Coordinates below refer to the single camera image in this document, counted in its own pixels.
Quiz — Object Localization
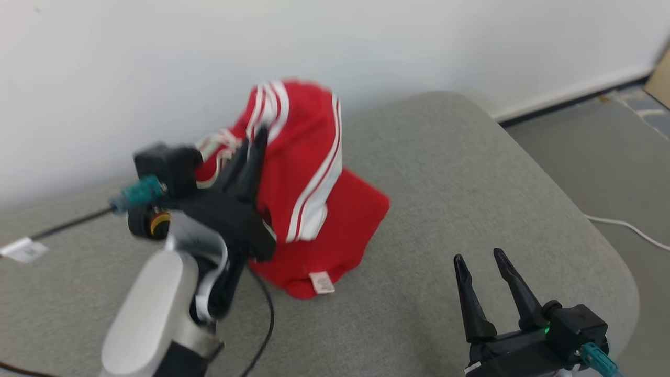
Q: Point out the grey fabric sofa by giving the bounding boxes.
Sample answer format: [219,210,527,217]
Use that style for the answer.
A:
[0,90,640,377]

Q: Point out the teal plug right camera cable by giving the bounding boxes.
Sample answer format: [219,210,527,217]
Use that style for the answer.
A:
[578,342,621,377]

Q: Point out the white floor cable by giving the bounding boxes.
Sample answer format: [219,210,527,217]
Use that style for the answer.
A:
[584,214,670,252]

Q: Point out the teal plug black left cable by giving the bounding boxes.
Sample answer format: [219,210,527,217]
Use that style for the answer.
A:
[31,175,166,239]

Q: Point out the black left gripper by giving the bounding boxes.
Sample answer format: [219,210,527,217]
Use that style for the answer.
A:
[178,127,277,262]

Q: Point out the red garment with white stripes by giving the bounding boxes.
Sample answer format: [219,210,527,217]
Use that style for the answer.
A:
[194,79,391,300]

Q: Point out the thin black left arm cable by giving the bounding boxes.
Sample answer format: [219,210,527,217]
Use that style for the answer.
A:
[238,264,276,377]

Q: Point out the white cable tag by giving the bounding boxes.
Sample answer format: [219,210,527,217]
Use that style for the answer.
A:
[0,237,49,264]

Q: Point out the brown cardboard box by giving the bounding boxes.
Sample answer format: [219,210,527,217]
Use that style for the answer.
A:
[645,47,670,109]

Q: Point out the black round connector orange ring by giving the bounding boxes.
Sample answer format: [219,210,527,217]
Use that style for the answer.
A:
[127,207,172,241]

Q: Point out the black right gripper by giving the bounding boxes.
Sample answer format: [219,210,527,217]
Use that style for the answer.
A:
[453,248,576,377]

